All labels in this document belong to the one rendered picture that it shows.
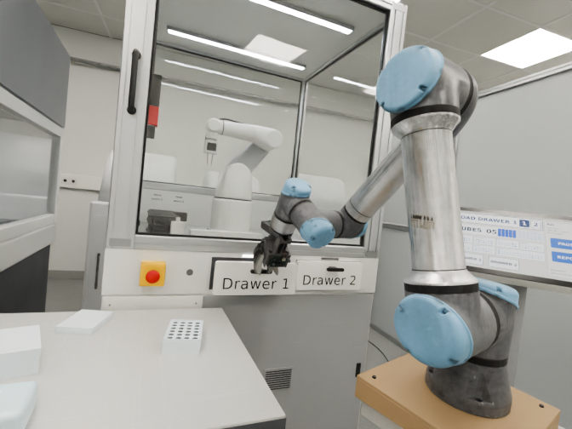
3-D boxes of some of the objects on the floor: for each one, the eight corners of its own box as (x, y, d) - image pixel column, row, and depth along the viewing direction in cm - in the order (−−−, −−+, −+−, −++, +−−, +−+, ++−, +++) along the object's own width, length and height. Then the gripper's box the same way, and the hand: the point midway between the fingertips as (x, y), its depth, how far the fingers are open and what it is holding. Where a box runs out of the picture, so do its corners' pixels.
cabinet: (356, 475, 143) (377, 293, 140) (79, 548, 103) (101, 295, 100) (277, 365, 231) (289, 252, 228) (112, 382, 191) (124, 245, 188)
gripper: (267, 238, 89) (248, 289, 101) (304, 240, 94) (282, 288, 105) (261, 218, 96) (244, 268, 107) (295, 220, 100) (276, 269, 112)
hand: (262, 269), depth 108 cm, fingers closed on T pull, 3 cm apart
